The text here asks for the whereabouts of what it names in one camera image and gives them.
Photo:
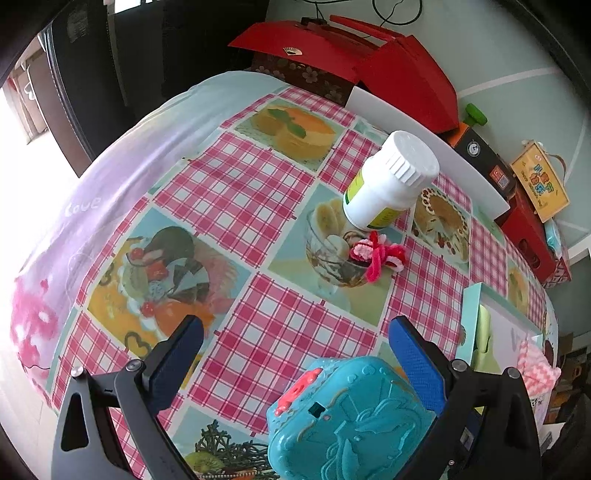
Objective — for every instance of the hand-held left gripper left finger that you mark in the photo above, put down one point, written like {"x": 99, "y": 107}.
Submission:
{"x": 178, "y": 364}

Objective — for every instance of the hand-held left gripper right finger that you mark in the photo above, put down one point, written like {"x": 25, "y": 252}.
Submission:
{"x": 415, "y": 360}

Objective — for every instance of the teal plastic toy case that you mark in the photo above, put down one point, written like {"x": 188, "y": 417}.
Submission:
{"x": 351, "y": 424}

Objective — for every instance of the shallow teal box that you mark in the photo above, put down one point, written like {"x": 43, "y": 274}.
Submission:
{"x": 503, "y": 327}

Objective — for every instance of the pink chevron cloth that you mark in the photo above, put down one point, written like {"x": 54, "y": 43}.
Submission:
{"x": 538, "y": 374}

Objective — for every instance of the light green cloth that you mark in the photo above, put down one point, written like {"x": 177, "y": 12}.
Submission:
{"x": 485, "y": 337}

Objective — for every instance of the cardboard box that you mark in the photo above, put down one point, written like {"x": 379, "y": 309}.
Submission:
{"x": 572, "y": 364}

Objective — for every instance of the white plastic bottle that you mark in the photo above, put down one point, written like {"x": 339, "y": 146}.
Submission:
{"x": 383, "y": 194}

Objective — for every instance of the red patterned box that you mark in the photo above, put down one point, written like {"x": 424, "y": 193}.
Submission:
{"x": 561, "y": 272}

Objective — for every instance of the red carton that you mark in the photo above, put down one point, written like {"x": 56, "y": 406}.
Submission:
{"x": 526, "y": 230}

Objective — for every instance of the wet wipes pack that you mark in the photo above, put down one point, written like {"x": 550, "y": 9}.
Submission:
{"x": 553, "y": 235}

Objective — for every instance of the white board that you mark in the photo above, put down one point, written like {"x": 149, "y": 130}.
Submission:
{"x": 461, "y": 170}

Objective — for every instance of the white shelf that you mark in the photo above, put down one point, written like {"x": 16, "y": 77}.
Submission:
{"x": 582, "y": 251}

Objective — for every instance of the long black box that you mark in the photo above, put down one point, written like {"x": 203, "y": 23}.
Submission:
{"x": 480, "y": 157}

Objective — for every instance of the green dumbbell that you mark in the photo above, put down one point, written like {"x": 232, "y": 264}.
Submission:
{"x": 475, "y": 113}

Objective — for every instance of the black furniture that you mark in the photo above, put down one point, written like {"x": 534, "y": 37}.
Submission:
{"x": 115, "y": 55}

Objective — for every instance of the red floral gift box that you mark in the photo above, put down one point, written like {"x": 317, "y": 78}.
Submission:
{"x": 286, "y": 44}

